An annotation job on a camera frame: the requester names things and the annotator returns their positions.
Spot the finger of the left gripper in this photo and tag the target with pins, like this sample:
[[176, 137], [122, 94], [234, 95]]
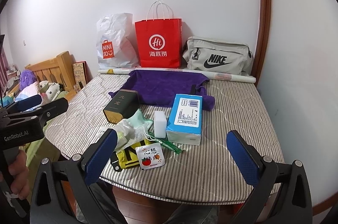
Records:
[[24, 105], [50, 110]]

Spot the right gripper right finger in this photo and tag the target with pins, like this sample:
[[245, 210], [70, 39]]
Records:
[[293, 202]]

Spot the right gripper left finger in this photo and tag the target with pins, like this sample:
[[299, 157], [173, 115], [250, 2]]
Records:
[[49, 203]]

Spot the yellow black pouch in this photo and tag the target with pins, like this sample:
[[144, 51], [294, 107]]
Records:
[[127, 158]]

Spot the green chopstick wrapper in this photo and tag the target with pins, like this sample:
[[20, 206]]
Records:
[[165, 143]]

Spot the white sponge block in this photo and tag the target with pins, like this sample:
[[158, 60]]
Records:
[[160, 124]]

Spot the blue tissue pack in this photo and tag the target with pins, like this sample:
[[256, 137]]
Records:
[[184, 124]]

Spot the mint green cloth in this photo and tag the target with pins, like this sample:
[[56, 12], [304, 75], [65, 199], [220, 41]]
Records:
[[140, 120]]

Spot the person's left hand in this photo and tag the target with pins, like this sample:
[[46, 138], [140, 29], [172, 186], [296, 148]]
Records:
[[20, 172]]

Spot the white spotted plush toy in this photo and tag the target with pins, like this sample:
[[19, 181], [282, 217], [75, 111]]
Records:
[[49, 90]]

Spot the green bed sheet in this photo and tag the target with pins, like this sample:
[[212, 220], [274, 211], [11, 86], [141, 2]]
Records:
[[38, 150]]

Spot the purple plush toy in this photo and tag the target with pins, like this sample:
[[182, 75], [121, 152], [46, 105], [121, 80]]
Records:
[[27, 77]]

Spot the brown patterned notebook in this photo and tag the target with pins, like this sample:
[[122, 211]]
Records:
[[80, 74]]

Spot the striped mattress pad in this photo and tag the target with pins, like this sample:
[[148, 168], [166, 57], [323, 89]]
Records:
[[205, 174]]

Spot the dark green tea box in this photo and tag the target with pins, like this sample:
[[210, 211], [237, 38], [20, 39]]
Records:
[[123, 105]]

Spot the white Miniso plastic bag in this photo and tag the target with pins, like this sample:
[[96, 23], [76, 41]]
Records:
[[113, 47]]

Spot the purple towel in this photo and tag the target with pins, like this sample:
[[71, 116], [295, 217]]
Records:
[[159, 88]]

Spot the red Haidilao paper bag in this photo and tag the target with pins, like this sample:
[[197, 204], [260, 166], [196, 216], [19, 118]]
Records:
[[159, 42]]

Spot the rolled white poster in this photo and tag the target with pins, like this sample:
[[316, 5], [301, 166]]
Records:
[[208, 74]]

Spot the beige Nike waist bag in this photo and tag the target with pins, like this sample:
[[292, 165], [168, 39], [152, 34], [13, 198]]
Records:
[[212, 55]]

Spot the brown wooden door frame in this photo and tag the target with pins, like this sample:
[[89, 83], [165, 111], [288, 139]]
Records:
[[262, 38]]

